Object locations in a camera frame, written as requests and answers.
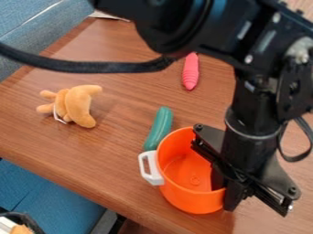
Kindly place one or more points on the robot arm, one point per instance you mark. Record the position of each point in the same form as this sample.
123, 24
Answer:
228, 27

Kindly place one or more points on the orange plush animal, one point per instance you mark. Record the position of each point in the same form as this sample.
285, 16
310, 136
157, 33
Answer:
75, 105

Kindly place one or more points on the pink ribbed toy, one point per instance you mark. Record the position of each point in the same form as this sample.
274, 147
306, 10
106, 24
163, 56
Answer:
190, 73

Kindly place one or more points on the orange pot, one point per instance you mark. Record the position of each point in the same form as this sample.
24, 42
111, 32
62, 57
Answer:
185, 179

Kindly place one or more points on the green toy cucumber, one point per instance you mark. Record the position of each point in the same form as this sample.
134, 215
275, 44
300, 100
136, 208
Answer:
160, 128

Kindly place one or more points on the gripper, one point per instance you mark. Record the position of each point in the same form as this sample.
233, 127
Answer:
250, 152

